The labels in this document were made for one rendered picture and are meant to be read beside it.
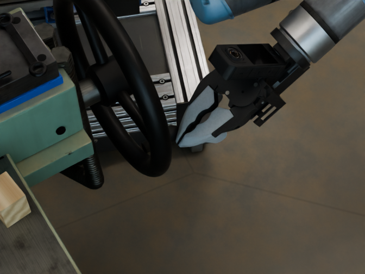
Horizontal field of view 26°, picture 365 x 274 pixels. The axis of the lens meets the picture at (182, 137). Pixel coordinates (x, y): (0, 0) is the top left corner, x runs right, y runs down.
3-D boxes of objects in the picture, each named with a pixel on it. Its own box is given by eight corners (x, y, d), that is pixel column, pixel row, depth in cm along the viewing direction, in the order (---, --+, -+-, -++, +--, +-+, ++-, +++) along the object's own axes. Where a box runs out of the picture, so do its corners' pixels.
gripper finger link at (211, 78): (205, 123, 112) (250, 82, 110) (200, 120, 110) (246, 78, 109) (187, 100, 114) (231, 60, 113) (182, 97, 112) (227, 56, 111)
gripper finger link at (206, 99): (191, 151, 116) (238, 110, 115) (174, 142, 111) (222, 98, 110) (180, 137, 118) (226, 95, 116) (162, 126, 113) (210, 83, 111)
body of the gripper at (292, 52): (257, 131, 115) (320, 75, 113) (235, 116, 107) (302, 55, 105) (227, 95, 118) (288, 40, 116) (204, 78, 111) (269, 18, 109)
